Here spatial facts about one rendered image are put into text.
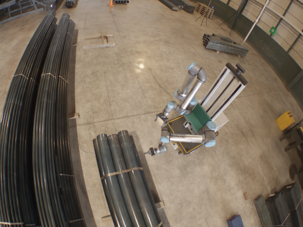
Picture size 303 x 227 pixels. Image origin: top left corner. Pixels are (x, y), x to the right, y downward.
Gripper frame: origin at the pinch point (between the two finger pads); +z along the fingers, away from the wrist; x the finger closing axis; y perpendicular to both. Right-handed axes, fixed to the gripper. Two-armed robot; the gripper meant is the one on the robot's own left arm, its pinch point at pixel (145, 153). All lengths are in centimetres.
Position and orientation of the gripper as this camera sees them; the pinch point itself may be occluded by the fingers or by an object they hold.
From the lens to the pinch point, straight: 233.9
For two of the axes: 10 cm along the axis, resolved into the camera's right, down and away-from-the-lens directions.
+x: -3.2, -8.2, 4.7
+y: -2.0, 5.4, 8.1
